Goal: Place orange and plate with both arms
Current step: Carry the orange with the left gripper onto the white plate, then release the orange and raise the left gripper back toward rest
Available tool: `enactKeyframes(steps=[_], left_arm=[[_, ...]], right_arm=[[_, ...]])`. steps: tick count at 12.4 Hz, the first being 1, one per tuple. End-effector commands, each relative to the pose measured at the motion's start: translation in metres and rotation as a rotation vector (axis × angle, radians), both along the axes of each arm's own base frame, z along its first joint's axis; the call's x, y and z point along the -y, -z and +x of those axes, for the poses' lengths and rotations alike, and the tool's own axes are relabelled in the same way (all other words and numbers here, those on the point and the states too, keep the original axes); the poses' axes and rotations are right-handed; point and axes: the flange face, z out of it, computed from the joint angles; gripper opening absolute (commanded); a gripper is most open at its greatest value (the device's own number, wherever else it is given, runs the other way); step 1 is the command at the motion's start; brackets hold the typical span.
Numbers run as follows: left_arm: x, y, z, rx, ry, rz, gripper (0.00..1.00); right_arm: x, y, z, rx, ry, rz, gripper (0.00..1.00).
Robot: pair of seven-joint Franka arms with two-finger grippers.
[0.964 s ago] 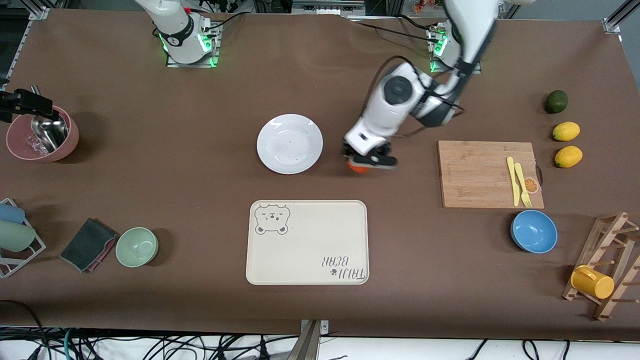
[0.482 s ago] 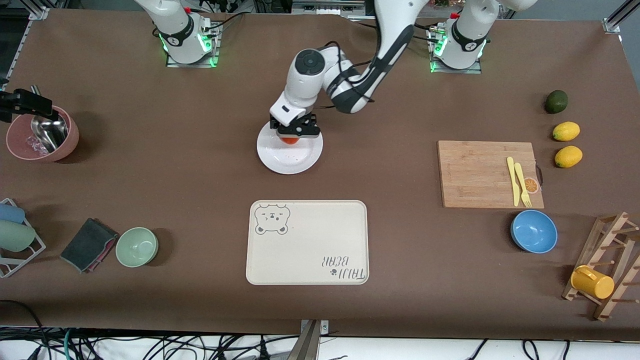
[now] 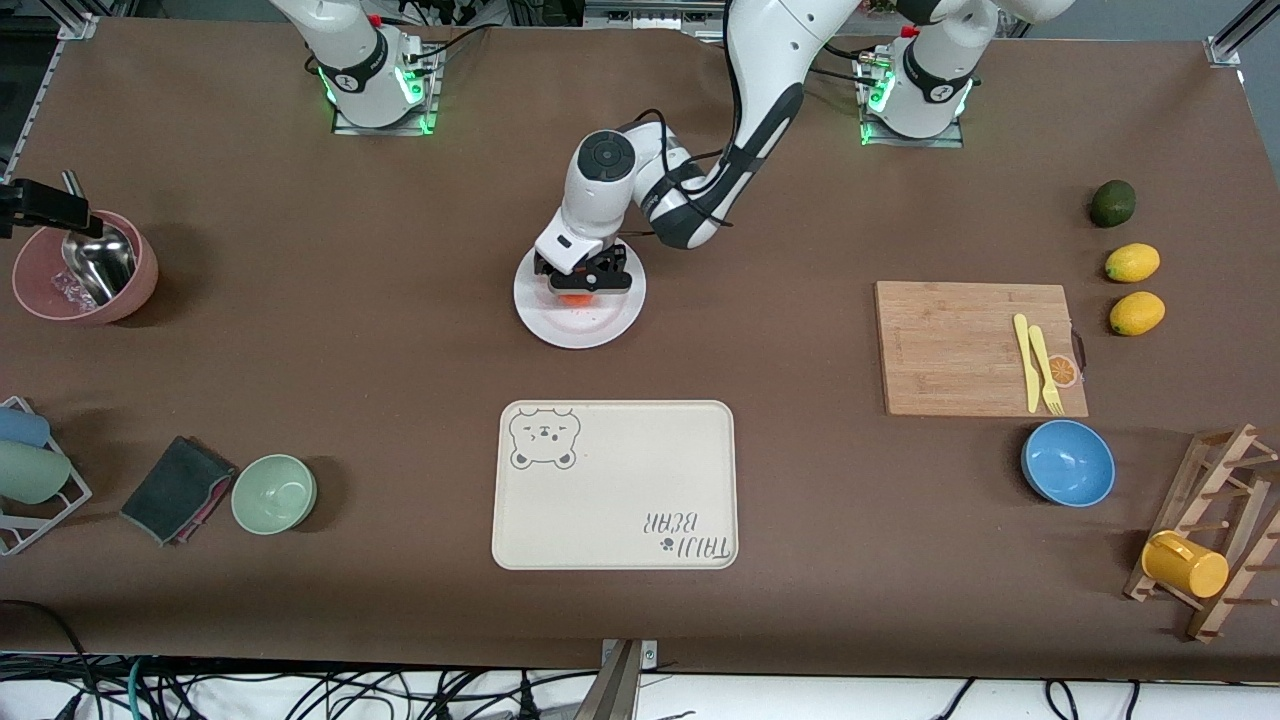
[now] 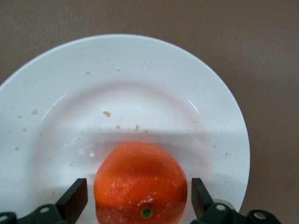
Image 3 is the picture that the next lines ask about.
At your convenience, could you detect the folded dark grey cloth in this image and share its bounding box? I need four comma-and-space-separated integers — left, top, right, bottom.
120, 435, 238, 547

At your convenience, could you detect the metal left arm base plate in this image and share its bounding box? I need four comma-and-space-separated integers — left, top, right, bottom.
860, 55, 966, 149

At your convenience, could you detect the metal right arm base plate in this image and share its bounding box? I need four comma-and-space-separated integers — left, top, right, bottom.
332, 45, 441, 137

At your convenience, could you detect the light blue cup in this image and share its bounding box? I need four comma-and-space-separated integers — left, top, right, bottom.
0, 406, 51, 449

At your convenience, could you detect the bamboo cutting board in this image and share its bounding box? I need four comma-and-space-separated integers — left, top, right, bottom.
875, 281, 1090, 419

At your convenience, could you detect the black floor cable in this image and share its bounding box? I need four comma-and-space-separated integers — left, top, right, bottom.
0, 598, 101, 720

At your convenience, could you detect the blue bowl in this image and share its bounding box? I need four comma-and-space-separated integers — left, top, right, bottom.
1021, 419, 1117, 508

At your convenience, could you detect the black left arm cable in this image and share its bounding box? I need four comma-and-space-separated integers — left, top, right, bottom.
612, 60, 761, 241

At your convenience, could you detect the pink bowl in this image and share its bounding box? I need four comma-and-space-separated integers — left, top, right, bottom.
12, 210, 160, 325

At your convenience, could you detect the white wire cup rack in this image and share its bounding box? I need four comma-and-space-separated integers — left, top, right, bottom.
0, 396, 94, 557

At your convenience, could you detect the black left base cable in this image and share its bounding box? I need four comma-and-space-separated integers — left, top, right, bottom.
810, 40, 881, 83

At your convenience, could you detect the yellow plastic fork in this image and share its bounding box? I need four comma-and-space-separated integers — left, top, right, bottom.
1028, 325, 1065, 416

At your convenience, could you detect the grey metal equipment box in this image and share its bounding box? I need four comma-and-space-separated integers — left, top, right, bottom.
583, 0, 729, 31

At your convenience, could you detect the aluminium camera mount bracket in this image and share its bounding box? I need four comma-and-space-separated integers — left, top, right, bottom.
600, 638, 658, 720

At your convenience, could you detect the dark green avocado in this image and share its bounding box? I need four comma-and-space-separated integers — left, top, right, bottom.
1089, 180, 1138, 229

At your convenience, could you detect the yellow plastic knife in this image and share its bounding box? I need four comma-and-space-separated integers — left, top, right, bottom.
1013, 313, 1042, 414

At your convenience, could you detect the yellow plastic mug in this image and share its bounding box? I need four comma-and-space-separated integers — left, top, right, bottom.
1141, 530, 1230, 600

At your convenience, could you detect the cream bear print tray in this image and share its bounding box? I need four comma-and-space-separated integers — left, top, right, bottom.
491, 400, 739, 572

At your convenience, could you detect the pale green cup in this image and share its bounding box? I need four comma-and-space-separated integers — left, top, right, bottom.
0, 441, 73, 506

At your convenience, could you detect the pale green bowl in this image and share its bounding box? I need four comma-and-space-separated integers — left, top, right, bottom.
231, 454, 318, 536

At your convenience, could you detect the stainless steel ladle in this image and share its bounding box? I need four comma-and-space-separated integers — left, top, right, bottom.
60, 170, 138, 306

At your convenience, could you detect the black right base cable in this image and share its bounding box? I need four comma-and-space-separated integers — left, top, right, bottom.
405, 25, 491, 76

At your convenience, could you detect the white round plate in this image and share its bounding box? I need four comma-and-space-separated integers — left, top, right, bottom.
513, 228, 648, 350

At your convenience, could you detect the wooden peg drying rack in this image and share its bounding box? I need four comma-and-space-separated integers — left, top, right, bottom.
1123, 424, 1280, 643

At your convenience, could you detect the black base cable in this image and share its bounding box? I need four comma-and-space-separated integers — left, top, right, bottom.
405, 25, 491, 76
810, 40, 881, 83

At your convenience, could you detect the yellow lemon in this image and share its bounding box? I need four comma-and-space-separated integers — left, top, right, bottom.
1109, 291, 1167, 337
1105, 243, 1162, 284

